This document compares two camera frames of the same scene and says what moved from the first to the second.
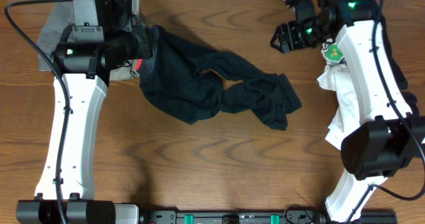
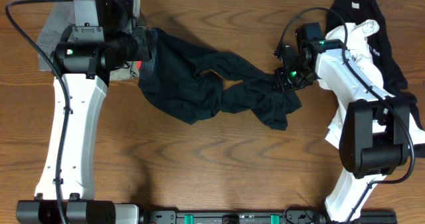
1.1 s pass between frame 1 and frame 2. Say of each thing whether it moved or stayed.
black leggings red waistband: stayed
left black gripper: stayed
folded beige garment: stayed
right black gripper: moved
